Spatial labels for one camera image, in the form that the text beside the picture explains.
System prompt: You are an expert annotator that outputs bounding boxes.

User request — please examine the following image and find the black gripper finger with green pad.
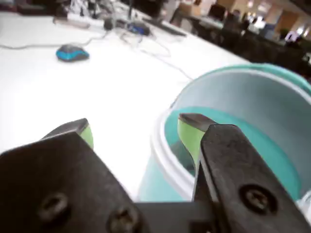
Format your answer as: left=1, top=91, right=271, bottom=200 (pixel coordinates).
left=0, top=118, right=146, bottom=233
left=178, top=113, right=311, bottom=233

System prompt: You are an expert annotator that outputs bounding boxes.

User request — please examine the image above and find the teal whale-shaped bin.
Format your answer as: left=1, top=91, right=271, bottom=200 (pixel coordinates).
left=137, top=63, right=311, bottom=207

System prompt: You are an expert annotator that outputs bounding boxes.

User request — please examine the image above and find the blue black computer mouse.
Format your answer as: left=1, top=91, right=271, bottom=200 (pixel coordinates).
left=55, top=44, right=90, bottom=63

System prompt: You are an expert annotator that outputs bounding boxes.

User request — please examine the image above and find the blue black desk device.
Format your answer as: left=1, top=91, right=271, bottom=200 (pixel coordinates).
left=126, top=21, right=151, bottom=36

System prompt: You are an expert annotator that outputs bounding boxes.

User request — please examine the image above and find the white desk cable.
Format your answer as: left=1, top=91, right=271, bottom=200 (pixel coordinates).
left=119, top=33, right=195, bottom=81

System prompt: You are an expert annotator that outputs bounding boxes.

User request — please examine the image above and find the grey mouse cable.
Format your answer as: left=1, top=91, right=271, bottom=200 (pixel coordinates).
left=0, top=31, right=107, bottom=50

